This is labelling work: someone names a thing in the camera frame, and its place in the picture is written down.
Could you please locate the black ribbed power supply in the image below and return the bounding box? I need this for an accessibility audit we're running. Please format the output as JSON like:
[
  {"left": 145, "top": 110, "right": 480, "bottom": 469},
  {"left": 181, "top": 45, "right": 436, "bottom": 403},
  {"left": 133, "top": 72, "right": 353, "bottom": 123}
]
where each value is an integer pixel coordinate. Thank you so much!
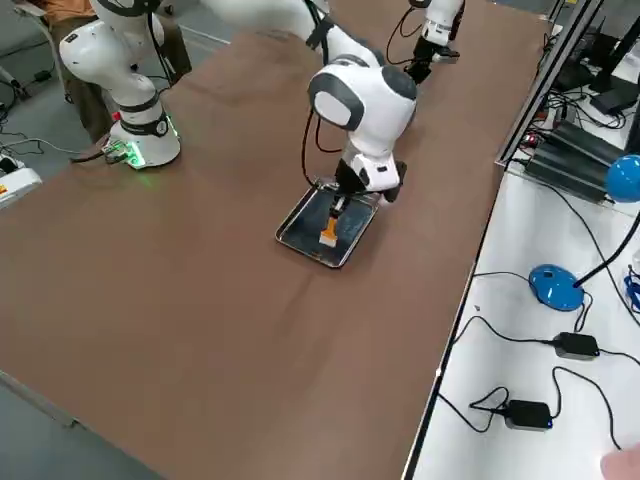
[
  {"left": 523, "top": 148, "right": 615, "bottom": 205},
  {"left": 548, "top": 121, "right": 627, "bottom": 167}
]

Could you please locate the metal tray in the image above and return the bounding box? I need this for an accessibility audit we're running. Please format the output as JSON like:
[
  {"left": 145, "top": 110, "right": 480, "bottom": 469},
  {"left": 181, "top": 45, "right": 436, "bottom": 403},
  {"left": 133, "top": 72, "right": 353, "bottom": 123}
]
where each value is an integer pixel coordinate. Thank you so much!
[{"left": 274, "top": 176, "right": 380, "bottom": 270}]

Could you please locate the black router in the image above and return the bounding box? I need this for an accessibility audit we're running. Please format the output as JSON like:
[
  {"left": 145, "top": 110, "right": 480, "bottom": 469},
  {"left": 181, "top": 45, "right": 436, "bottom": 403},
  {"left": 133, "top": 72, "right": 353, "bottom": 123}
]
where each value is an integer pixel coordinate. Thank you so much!
[{"left": 553, "top": 19, "right": 604, "bottom": 92}]

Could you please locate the black adapter cable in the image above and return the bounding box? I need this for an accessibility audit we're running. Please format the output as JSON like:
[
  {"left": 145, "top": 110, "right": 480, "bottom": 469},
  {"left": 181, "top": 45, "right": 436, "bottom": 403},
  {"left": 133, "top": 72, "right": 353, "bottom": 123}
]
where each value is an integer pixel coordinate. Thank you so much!
[
  {"left": 549, "top": 366, "right": 624, "bottom": 451},
  {"left": 437, "top": 314, "right": 557, "bottom": 399}
]

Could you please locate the blue lanyard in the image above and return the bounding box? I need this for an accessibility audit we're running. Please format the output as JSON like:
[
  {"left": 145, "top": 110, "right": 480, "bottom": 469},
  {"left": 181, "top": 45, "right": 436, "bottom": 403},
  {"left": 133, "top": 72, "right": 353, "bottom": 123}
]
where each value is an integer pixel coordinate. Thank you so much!
[{"left": 622, "top": 264, "right": 640, "bottom": 315}]

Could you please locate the white control box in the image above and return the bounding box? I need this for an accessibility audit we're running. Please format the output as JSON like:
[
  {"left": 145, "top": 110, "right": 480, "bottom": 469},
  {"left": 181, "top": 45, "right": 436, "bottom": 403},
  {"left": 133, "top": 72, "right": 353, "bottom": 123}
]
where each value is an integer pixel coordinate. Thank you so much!
[{"left": 0, "top": 167, "right": 43, "bottom": 211}]

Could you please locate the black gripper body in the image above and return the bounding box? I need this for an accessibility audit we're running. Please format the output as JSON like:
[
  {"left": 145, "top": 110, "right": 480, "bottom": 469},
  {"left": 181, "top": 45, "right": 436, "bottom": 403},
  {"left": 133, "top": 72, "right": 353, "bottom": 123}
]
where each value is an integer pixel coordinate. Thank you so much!
[
  {"left": 333, "top": 158, "right": 369, "bottom": 198},
  {"left": 410, "top": 38, "right": 442, "bottom": 69}
]

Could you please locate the pink rounded object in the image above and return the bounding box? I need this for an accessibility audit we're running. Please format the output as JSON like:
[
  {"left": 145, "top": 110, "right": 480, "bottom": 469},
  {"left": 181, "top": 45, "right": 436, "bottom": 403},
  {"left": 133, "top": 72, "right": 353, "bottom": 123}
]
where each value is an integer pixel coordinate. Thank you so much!
[{"left": 599, "top": 446, "right": 640, "bottom": 480}]

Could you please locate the black monitor with stand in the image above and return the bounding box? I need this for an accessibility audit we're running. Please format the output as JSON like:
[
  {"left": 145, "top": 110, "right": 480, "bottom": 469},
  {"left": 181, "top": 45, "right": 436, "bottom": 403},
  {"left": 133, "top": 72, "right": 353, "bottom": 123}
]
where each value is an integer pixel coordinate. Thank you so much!
[{"left": 588, "top": 0, "right": 640, "bottom": 116}]

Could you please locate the blue desk lamp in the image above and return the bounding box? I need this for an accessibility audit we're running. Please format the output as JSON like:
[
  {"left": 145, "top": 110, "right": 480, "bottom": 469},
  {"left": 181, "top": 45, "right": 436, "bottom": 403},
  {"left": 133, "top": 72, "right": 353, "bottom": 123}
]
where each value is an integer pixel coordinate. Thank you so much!
[{"left": 528, "top": 153, "right": 640, "bottom": 314}]

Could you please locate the black arm foot cable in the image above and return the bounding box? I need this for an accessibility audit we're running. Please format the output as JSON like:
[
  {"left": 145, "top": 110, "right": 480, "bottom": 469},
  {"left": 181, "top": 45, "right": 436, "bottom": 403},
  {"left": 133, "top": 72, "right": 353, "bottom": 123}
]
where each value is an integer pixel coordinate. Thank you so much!
[{"left": 68, "top": 148, "right": 111, "bottom": 165}]

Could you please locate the white chair frame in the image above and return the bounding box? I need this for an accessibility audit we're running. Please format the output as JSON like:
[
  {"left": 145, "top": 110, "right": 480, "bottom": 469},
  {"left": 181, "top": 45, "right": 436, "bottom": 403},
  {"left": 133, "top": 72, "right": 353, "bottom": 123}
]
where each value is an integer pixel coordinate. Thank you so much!
[{"left": 12, "top": 0, "right": 67, "bottom": 101}]

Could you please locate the aluminium frame post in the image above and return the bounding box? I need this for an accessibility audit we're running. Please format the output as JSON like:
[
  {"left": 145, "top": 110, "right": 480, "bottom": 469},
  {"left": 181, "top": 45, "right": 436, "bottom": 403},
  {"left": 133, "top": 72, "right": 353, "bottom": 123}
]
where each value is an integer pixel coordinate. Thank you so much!
[{"left": 494, "top": 0, "right": 602, "bottom": 169}]

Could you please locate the black power adapter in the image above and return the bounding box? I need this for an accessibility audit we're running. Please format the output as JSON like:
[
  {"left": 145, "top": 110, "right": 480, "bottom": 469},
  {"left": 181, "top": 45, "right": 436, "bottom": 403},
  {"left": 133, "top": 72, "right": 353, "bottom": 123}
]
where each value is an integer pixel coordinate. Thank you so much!
[
  {"left": 503, "top": 398, "right": 554, "bottom": 432},
  {"left": 552, "top": 330, "right": 601, "bottom": 361}
]

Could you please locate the person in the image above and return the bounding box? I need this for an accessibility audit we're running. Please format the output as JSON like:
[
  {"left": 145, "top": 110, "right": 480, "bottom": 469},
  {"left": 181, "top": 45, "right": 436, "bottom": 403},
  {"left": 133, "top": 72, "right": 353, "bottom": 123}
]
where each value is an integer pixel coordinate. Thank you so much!
[{"left": 43, "top": 0, "right": 194, "bottom": 147}]

